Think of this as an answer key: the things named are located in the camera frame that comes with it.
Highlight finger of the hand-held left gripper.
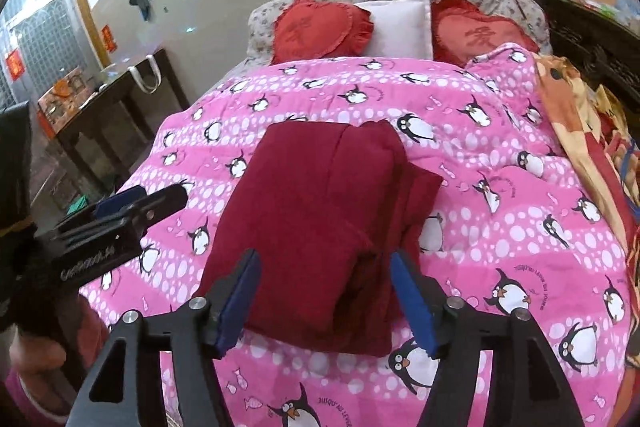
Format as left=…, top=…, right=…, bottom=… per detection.
left=92, top=185, right=147, bottom=218
left=112, top=183, right=189, bottom=234

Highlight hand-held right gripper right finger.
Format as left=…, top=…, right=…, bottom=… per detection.
left=390, top=251, right=586, bottom=427

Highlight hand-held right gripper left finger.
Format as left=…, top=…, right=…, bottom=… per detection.
left=72, top=248, right=262, bottom=427

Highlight dark red sweater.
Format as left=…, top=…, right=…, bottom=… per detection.
left=192, top=119, right=445, bottom=357

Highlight person's left hand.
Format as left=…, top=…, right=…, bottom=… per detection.
left=9, top=296, right=109, bottom=414

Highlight dark wooden table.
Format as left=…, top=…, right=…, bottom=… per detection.
left=37, top=48, right=191, bottom=208

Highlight printed cardboard box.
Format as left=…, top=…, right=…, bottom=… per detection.
left=37, top=74, right=98, bottom=130

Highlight pink penguin print blanket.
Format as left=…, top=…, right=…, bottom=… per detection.
left=77, top=42, right=636, bottom=427

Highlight red paper door sign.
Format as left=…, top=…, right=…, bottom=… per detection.
left=4, top=48, right=26, bottom=81

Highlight door with metal grille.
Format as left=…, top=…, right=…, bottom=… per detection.
left=0, top=0, right=93, bottom=108

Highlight red heart cushion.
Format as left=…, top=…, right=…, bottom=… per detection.
left=430, top=0, right=541, bottom=68
left=270, top=0, right=375, bottom=65

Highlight orange cartoon blanket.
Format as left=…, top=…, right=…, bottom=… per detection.
left=535, top=53, right=640, bottom=268

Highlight white pillow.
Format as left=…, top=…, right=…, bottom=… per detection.
left=357, top=0, right=434, bottom=60

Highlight dark carved wooden cabinet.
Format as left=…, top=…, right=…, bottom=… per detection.
left=532, top=0, right=640, bottom=108

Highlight white bag handles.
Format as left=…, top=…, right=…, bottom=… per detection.
left=127, top=54, right=163, bottom=95

